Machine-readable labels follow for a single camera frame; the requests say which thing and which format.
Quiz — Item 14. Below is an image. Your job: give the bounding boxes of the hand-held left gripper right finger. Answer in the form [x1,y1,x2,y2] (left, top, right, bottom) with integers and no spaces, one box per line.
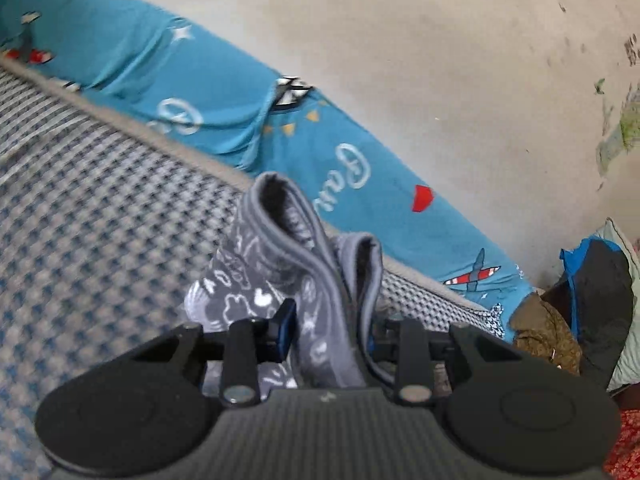
[367,312,526,406]

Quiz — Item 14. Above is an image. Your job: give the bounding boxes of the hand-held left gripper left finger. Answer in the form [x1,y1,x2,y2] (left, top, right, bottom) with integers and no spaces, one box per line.
[135,297,298,406]

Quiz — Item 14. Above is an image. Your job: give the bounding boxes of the grey patterned fleece jacket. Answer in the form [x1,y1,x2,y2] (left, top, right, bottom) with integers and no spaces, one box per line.
[184,171,386,391]

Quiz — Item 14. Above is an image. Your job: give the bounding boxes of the olive patterned cloth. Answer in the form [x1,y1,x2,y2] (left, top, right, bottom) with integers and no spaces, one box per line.
[510,292,583,376]

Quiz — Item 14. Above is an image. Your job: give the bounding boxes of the blue and black garment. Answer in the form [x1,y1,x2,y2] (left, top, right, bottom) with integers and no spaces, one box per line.
[557,237,636,391]

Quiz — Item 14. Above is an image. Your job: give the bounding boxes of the houndstooth patterned mattress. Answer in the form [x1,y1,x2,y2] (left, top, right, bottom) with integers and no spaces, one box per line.
[0,55,506,480]

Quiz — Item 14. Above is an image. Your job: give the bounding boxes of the pale green cloth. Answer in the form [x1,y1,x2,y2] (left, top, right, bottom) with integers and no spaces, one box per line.
[595,217,640,393]

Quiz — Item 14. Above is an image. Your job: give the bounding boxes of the red patterned cloth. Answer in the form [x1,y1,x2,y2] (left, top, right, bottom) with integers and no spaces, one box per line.
[602,407,640,480]

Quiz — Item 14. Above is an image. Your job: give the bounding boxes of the blue printed bed bumper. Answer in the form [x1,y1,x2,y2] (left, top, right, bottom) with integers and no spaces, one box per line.
[0,0,538,343]

